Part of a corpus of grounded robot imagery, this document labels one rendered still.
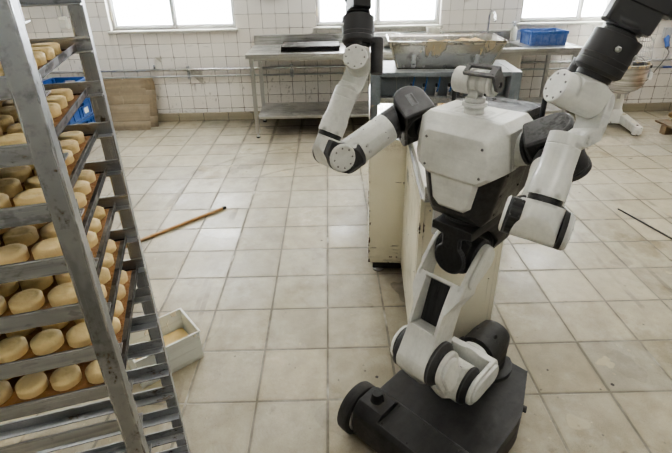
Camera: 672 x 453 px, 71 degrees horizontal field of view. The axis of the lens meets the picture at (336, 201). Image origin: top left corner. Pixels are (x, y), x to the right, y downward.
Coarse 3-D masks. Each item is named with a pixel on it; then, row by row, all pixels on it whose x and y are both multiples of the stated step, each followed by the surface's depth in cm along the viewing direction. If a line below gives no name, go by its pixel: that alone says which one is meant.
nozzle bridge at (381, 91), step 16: (384, 64) 245; (496, 64) 240; (384, 80) 236; (400, 80) 236; (416, 80) 235; (432, 80) 235; (448, 80) 235; (512, 80) 224; (384, 96) 238; (432, 96) 236; (464, 96) 235; (512, 96) 228
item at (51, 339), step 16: (112, 240) 112; (112, 256) 106; (112, 272) 103; (80, 320) 87; (0, 336) 85; (16, 336) 82; (32, 336) 85; (48, 336) 82; (64, 336) 85; (80, 336) 82; (0, 352) 79; (16, 352) 80; (32, 352) 82; (48, 352) 81
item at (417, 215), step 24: (408, 168) 229; (408, 192) 228; (408, 216) 227; (408, 240) 225; (408, 264) 224; (408, 288) 223; (480, 288) 195; (408, 312) 221; (480, 312) 201; (456, 336) 208
